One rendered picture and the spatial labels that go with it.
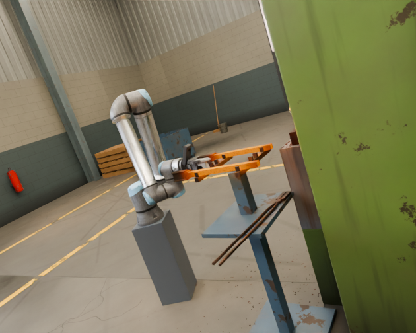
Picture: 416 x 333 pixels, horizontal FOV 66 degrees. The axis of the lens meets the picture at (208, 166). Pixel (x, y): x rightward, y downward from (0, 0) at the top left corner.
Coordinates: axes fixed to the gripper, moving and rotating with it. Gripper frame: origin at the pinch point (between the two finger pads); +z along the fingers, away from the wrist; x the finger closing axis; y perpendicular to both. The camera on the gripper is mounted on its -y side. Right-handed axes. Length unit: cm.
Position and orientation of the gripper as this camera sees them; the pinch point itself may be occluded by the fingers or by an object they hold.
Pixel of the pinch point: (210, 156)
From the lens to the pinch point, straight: 164.9
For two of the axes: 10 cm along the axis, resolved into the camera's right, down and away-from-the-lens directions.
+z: 7.8, -1.2, -6.1
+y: 3.1, 9.2, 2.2
